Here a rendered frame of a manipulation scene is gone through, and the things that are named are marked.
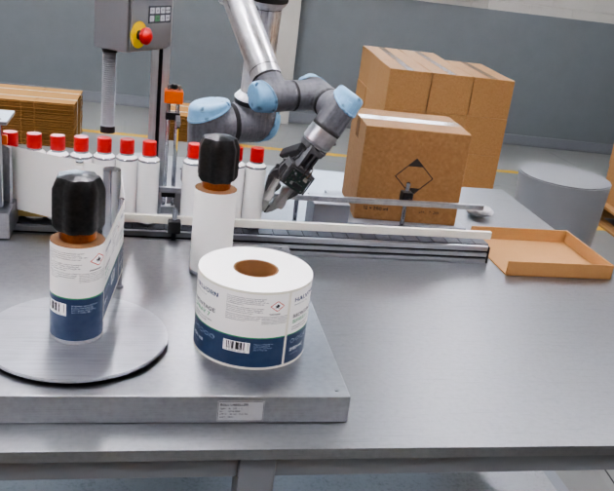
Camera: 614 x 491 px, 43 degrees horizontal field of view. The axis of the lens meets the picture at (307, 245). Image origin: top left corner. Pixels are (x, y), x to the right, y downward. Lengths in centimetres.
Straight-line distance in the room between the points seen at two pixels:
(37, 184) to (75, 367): 65
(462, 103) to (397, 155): 304
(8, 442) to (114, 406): 16
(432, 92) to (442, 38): 232
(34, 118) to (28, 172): 408
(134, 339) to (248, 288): 23
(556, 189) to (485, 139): 141
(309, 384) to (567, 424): 47
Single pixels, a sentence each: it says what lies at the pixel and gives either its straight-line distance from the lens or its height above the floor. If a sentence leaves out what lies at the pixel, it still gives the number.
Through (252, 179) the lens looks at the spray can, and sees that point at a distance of 193.
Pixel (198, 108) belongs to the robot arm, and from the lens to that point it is 220.
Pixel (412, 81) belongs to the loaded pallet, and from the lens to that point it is 512.
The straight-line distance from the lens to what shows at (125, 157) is 191.
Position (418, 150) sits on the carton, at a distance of 222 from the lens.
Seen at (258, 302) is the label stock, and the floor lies 101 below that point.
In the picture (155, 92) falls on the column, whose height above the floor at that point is 118.
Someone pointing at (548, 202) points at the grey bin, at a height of 52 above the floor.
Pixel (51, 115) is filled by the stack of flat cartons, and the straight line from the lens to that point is 591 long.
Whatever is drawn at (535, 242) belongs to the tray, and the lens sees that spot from 238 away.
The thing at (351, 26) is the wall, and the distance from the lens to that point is 729.
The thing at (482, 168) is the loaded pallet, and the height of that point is 31.
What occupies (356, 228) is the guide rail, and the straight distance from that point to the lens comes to 199.
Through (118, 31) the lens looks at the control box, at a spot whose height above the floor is 133.
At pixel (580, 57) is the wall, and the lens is 787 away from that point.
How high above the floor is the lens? 156
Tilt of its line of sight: 21 degrees down
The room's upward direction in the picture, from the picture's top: 7 degrees clockwise
